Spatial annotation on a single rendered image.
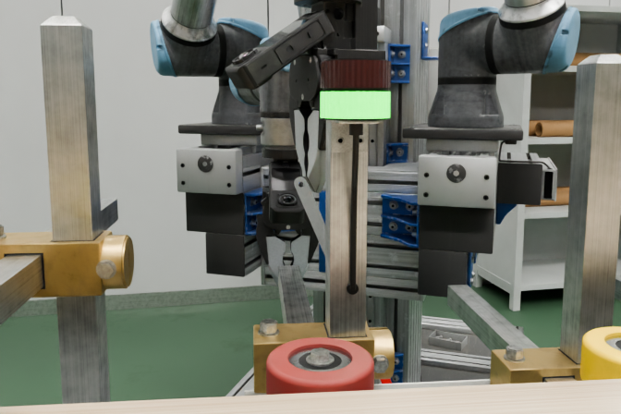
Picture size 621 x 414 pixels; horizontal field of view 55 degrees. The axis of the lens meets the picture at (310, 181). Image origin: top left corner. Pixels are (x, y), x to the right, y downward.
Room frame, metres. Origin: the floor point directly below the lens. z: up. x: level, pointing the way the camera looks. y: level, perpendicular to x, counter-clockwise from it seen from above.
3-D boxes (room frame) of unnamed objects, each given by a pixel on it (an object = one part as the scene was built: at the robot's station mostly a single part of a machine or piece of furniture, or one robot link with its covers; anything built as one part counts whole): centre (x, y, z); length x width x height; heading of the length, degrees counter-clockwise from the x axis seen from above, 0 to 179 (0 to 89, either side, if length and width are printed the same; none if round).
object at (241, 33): (1.39, 0.16, 1.20); 0.13 x 0.12 x 0.14; 116
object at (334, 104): (0.52, -0.04, 1.09); 0.06 x 0.06 x 0.02
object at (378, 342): (0.56, -0.01, 0.85); 0.14 x 0.06 x 0.05; 95
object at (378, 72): (0.52, -0.04, 1.12); 0.06 x 0.06 x 0.02
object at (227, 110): (1.40, 0.15, 1.09); 0.15 x 0.15 x 0.10
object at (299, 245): (0.87, 0.02, 0.86); 0.06 x 0.03 x 0.09; 5
